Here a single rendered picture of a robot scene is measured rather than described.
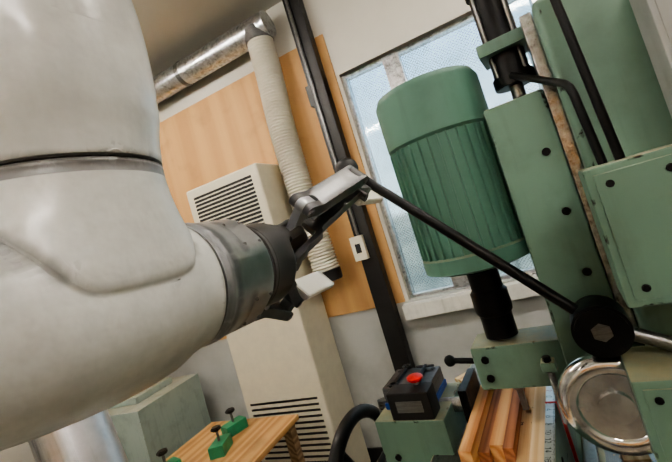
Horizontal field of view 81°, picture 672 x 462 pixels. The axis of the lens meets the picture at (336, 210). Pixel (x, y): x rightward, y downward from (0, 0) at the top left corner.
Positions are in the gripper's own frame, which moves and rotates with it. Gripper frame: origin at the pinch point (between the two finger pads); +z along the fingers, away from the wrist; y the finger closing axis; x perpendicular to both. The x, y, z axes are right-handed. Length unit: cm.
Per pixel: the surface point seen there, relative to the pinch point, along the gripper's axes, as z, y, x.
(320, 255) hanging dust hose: 134, -69, 53
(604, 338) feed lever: 6.5, 6.4, -30.2
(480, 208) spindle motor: 15.7, 10.4, -10.6
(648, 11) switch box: 5.6, 37.1, -14.3
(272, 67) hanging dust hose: 135, 2, 133
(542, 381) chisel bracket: 20.0, -7.4, -31.7
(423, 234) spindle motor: 16.8, 2.1, -5.5
